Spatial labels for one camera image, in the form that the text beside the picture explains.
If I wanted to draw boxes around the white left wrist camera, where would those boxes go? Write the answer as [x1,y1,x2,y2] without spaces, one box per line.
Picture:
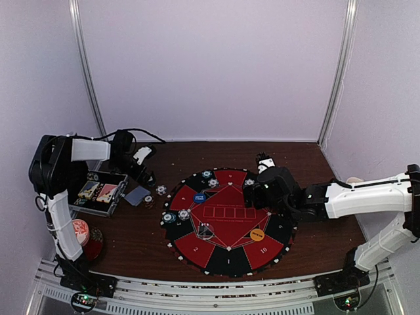
[133,146,156,165]

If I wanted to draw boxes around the aluminium poker case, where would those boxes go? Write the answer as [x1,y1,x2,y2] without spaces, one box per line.
[65,132,129,219]

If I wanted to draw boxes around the left aluminium frame post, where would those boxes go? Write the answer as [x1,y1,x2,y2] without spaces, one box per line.
[68,0,107,138]

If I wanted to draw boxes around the blue playing card deck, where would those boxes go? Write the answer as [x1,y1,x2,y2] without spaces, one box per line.
[124,186,150,207]

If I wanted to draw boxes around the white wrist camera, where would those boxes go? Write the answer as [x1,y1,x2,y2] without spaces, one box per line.
[256,152,276,173]
[133,146,156,165]

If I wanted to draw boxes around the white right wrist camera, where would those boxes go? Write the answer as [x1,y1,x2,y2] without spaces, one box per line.
[256,152,276,173]

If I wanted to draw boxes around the green white chip stack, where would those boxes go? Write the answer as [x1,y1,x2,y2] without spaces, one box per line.
[147,177,156,187]

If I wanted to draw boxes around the orange big blind button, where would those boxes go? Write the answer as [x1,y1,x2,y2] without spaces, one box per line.
[249,228,265,242]

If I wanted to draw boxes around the right aluminium frame post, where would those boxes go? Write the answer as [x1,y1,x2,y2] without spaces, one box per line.
[318,0,359,149]

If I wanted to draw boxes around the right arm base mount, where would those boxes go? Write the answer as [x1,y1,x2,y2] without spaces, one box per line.
[314,273,370,297]

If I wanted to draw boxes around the black gold card box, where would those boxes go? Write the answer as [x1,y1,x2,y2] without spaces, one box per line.
[77,180,100,200]

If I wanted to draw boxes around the white grey chip stack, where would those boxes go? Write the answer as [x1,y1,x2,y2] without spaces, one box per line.
[156,185,167,196]

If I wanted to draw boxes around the red black chip stack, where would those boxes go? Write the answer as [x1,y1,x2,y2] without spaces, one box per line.
[143,195,155,209]

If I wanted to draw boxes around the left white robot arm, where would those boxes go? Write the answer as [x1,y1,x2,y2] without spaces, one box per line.
[29,129,156,263]

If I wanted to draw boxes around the dark red round lid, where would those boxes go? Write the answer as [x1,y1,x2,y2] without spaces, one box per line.
[84,226,104,262]

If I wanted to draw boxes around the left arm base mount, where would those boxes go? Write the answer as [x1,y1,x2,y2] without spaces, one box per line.
[58,257,117,298]

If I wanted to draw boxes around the red gold card box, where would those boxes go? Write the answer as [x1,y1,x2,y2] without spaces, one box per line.
[96,184,117,203]

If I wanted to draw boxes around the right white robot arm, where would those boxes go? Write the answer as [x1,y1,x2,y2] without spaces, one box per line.
[243,164,419,290]

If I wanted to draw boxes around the green chips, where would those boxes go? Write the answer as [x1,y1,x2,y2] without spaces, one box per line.
[162,213,177,224]
[201,170,212,179]

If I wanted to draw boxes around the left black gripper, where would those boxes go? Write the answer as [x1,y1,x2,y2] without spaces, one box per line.
[109,154,156,186]

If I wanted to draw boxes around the white chips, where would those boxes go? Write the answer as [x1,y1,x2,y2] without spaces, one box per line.
[244,178,255,186]
[208,178,219,188]
[178,209,190,221]

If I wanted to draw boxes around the red floral round tin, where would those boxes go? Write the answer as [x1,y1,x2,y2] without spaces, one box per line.
[72,219,90,247]

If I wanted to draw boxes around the patterned paper cup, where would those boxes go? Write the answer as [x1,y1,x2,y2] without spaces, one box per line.
[346,177,364,184]

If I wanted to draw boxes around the blue small blind button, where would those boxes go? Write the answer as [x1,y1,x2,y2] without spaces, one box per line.
[193,193,207,204]

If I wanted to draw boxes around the aluminium frame post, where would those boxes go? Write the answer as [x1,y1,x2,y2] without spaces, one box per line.
[318,0,359,149]
[68,0,107,138]

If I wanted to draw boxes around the round red black poker mat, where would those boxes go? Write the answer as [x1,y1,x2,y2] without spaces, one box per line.
[160,168,297,278]

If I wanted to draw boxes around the front aluminium rail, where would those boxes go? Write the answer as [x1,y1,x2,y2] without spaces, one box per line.
[23,255,410,314]

